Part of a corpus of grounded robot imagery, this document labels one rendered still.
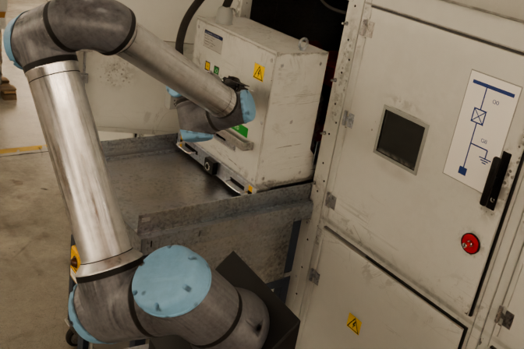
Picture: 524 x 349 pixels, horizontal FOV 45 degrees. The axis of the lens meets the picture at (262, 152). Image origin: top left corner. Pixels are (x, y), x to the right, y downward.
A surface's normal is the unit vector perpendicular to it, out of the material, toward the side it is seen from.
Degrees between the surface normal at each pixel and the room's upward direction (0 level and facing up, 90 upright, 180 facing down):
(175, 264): 41
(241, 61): 90
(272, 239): 90
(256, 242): 90
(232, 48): 90
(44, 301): 0
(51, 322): 0
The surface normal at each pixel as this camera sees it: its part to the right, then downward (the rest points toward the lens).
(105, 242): 0.36, -0.07
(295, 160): 0.59, 0.39
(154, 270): -0.40, -0.61
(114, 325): -0.33, 0.38
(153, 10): 0.19, 0.40
